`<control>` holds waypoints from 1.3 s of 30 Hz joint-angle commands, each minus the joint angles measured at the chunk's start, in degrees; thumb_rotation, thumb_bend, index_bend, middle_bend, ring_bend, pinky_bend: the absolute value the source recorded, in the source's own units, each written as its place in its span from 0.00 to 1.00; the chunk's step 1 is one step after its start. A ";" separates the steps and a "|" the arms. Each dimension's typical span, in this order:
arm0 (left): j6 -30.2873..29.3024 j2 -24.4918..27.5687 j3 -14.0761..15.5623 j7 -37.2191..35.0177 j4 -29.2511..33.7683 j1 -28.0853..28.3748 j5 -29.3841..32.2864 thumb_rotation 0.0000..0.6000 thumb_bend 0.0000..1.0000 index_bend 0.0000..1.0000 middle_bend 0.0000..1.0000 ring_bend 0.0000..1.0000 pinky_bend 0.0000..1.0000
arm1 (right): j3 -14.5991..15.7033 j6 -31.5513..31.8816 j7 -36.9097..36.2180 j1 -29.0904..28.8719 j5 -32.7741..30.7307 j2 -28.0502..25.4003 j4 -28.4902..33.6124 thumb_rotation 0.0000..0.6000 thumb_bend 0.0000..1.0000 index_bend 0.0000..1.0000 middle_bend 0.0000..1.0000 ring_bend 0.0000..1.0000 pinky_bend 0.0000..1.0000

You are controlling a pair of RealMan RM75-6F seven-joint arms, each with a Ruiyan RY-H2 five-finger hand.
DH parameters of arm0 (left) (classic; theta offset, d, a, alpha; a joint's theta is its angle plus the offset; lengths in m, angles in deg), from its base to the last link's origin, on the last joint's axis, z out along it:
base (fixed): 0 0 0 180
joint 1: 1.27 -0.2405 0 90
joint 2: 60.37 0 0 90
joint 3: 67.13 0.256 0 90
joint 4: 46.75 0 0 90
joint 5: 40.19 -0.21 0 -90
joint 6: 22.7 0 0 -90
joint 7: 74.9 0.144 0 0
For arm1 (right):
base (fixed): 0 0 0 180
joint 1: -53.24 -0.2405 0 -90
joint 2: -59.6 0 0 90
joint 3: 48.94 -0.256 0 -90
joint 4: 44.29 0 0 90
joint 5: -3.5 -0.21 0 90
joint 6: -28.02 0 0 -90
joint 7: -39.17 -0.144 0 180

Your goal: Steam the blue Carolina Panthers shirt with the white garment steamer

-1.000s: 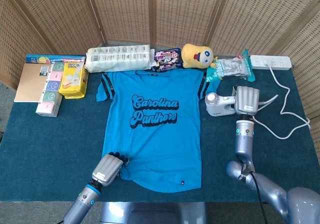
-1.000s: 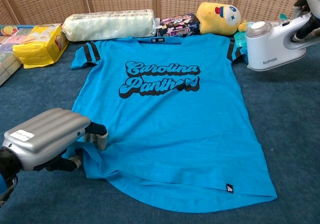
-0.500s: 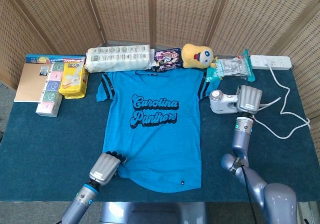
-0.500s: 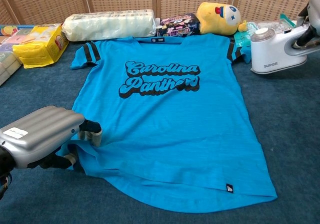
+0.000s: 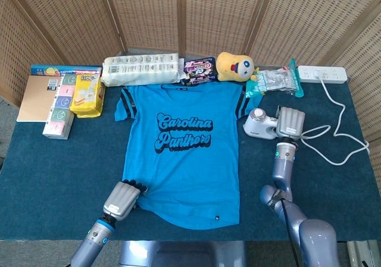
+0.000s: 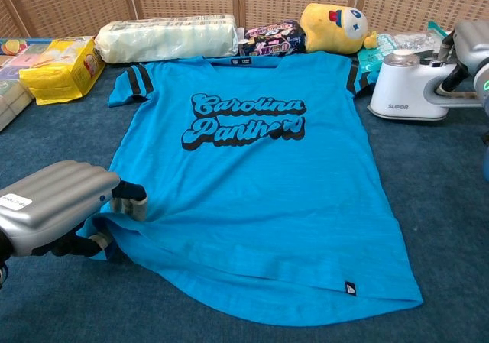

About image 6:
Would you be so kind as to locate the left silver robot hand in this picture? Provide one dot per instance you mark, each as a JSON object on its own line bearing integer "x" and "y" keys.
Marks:
{"x": 53, "y": 201}

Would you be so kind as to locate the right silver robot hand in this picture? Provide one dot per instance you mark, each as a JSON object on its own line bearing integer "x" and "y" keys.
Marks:
{"x": 475, "y": 45}

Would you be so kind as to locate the white handheld garment steamer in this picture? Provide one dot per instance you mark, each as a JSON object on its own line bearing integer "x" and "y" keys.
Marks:
{"x": 397, "y": 91}

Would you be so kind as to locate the blue Carolina Panthers t-shirt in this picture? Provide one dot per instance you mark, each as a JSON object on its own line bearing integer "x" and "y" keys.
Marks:
{"x": 244, "y": 205}

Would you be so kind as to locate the clear bag with teal edge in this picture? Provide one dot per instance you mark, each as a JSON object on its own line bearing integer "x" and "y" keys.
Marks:
{"x": 416, "y": 41}

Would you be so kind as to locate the dark teal table mat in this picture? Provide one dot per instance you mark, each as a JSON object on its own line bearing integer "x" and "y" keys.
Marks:
{"x": 57, "y": 136}

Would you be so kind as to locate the small light green packet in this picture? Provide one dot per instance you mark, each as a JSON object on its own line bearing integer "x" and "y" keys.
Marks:
{"x": 372, "y": 60}

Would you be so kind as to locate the pastel tissue box pack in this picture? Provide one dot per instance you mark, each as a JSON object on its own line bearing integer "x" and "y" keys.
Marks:
{"x": 11, "y": 91}

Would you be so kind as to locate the yellow snack bag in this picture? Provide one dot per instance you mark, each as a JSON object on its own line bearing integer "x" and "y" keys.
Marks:
{"x": 61, "y": 72}

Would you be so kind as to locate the yellow plush toy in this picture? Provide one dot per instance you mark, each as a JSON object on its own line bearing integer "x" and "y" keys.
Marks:
{"x": 328, "y": 30}

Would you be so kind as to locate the blue box with fruit print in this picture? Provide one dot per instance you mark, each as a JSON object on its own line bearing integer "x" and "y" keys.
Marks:
{"x": 15, "y": 46}

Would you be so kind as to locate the large white tissue pack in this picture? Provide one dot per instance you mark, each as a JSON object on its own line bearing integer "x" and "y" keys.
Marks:
{"x": 164, "y": 41}

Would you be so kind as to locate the dark purple pad pack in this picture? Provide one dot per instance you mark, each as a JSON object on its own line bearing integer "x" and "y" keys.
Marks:
{"x": 273, "y": 39}

